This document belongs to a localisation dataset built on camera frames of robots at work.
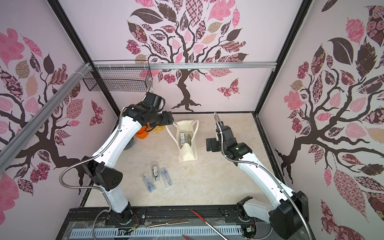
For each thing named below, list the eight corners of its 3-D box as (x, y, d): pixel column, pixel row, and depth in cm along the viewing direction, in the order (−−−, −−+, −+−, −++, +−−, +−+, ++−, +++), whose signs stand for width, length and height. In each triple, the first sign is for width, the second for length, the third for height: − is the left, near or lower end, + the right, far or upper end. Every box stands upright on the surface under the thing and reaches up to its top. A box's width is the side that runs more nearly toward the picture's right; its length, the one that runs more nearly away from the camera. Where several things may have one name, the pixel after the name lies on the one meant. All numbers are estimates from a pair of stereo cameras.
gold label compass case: (152, 183, 86) (151, 181, 85) (152, 163, 95) (151, 161, 93) (159, 181, 87) (159, 180, 85) (159, 161, 95) (158, 160, 94)
